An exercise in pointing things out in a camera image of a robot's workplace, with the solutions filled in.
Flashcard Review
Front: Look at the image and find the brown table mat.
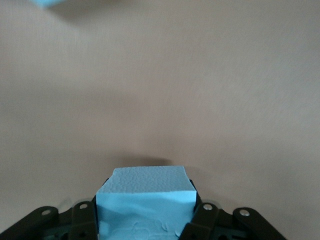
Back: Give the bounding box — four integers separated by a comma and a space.
0, 0, 320, 240

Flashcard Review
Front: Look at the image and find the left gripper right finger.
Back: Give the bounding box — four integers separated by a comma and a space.
178, 194, 288, 240

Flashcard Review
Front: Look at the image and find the light blue foam cube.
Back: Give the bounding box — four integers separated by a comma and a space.
95, 166, 197, 240
29, 0, 65, 8

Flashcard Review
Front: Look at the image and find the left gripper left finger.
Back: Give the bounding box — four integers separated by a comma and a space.
0, 197, 100, 240

